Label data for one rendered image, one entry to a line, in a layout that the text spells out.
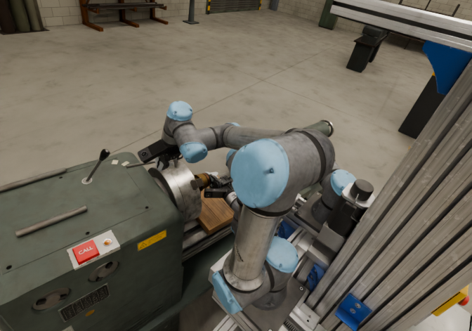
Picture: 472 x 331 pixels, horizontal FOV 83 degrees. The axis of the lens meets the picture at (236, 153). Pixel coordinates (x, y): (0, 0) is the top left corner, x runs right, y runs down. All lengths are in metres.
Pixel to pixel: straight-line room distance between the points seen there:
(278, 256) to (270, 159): 0.44
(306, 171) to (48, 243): 0.83
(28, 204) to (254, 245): 0.84
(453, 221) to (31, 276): 1.07
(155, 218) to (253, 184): 0.62
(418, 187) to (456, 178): 0.07
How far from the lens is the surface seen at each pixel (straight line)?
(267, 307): 0.99
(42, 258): 1.03
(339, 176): 1.21
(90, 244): 1.00
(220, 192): 1.36
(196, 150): 0.79
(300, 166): 0.48
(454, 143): 0.67
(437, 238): 0.78
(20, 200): 1.22
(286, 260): 0.84
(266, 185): 0.45
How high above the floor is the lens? 2.06
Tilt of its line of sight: 36 degrees down
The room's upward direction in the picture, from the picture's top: 11 degrees clockwise
